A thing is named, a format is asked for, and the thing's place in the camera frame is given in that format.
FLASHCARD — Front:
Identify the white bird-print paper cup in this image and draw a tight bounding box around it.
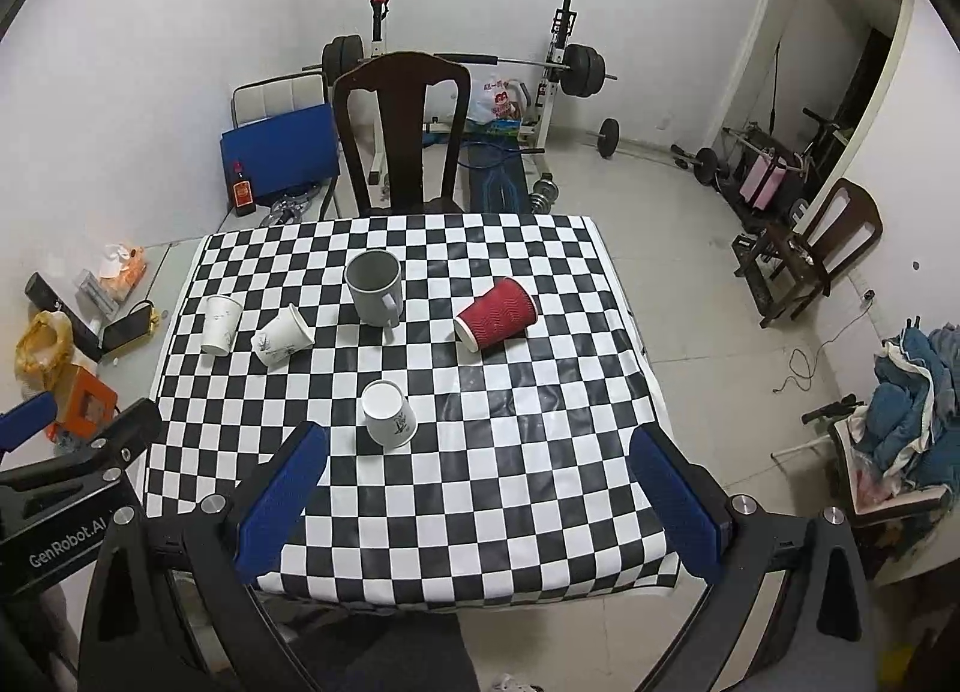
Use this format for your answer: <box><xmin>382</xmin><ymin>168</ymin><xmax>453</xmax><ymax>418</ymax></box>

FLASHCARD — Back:
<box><xmin>359</xmin><ymin>380</ymin><xmax>418</xmax><ymax>450</ymax></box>

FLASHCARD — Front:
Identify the upright white paper cup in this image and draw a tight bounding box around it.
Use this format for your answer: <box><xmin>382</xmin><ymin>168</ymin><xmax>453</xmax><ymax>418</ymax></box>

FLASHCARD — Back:
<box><xmin>200</xmin><ymin>294</ymin><xmax>242</xmax><ymax>357</ymax></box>

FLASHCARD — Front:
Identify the lying white paper cup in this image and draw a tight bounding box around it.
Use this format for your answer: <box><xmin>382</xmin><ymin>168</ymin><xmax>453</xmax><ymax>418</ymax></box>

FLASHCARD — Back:
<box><xmin>252</xmin><ymin>305</ymin><xmax>314</xmax><ymax>369</ymax></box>

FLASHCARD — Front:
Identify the red ribbed paper cup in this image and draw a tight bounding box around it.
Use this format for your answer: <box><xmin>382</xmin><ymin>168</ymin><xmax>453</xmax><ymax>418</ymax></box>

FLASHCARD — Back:
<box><xmin>454</xmin><ymin>278</ymin><xmax>539</xmax><ymax>353</ymax></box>

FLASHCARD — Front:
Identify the orange box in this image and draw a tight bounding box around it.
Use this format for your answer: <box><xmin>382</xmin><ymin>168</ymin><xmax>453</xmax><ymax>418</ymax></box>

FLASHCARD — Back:
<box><xmin>46</xmin><ymin>364</ymin><xmax>117</xmax><ymax>440</ymax></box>

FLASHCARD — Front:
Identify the yellow plastic bag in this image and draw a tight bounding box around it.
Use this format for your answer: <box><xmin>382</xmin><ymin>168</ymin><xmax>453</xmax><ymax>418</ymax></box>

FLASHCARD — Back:
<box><xmin>14</xmin><ymin>312</ymin><xmax>75</xmax><ymax>393</ymax></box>

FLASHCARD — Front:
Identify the pile of blue clothes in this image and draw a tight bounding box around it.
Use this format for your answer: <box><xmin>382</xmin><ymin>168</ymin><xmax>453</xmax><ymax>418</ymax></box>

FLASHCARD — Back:
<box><xmin>856</xmin><ymin>320</ymin><xmax>958</xmax><ymax>495</ymax></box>

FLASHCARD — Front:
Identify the long black box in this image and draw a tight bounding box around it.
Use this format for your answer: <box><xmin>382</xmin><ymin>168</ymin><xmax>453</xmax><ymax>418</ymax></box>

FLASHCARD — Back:
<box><xmin>25</xmin><ymin>272</ymin><xmax>104</xmax><ymax>362</ymax></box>

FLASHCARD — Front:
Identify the orange snack bag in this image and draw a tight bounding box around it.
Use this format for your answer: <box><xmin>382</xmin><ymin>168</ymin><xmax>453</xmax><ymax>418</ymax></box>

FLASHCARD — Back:
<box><xmin>98</xmin><ymin>243</ymin><xmax>146</xmax><ymax>302</ymax></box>

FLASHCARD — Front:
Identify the side wooden chair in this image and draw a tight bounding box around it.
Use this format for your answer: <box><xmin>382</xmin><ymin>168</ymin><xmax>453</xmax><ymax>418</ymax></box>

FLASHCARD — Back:
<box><xmin>732</xmin><ymin>179</ymin><xmax>884</xmax><ymax>328</ymax></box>

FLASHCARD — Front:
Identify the dark sauce bottle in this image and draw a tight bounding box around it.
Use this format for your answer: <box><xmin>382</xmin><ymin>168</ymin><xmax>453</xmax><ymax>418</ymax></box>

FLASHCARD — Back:
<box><xmin>228</xmin><ymin>160</ymin><xmax>257</xmax><ymax>216</ymax></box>

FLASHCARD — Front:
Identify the grey mug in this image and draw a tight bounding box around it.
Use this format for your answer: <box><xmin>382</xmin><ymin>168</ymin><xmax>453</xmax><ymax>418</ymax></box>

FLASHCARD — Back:
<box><xmin>343</xmin><ymin>249</ymin><xmax>404</xmax><ymax>328</ymax></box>

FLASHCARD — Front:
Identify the checkered tablecloth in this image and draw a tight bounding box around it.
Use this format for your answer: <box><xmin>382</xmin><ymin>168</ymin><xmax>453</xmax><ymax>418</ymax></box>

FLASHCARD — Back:
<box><xmin>142</xmin><ymin>213</ymin><xmax>679</xmax><ymax>609</ymax></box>

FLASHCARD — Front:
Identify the blue cushion pad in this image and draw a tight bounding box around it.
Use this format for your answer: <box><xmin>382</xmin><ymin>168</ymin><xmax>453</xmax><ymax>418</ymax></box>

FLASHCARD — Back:
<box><xmin>220</xmin><ymin>104</ymin><xmax>338</xmax><ymax>203</ymax></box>

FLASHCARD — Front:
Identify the dark wooden chair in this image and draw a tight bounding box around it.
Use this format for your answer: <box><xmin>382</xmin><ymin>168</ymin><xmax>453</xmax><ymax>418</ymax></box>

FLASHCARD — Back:
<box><xmin>332</xmin><ymin>52</ymin><xmax>472</xmax><ymax>218</ymax></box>

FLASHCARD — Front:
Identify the weight bench rack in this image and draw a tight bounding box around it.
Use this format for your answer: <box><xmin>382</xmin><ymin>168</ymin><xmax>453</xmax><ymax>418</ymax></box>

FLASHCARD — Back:
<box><xmin>368</xmin><ymin>0</ymin><xmax>576</xmax><ymax>198</ymax></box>

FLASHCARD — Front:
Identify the red white plastic bag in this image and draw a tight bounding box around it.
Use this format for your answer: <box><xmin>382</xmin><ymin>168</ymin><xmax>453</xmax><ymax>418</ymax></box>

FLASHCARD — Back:
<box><xmin>467</xmin><ymin>75</ymin><xmax>530</xmax><ymax>125</ymax></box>

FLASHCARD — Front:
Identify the barbell with weights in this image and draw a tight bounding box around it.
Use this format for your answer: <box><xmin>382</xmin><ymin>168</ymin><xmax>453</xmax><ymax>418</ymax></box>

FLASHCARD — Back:
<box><xmin>304</xmin><ymin>34</ymin><xmax>615</xmax><ymax>98</ymax></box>

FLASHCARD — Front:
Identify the black pouch with strap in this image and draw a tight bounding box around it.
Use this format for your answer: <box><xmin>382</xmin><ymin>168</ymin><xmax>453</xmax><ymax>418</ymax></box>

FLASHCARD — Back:
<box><xmin>101</xmin><ymin>299</ymin><xmax>160</xmax><ymax>356</ymax></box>

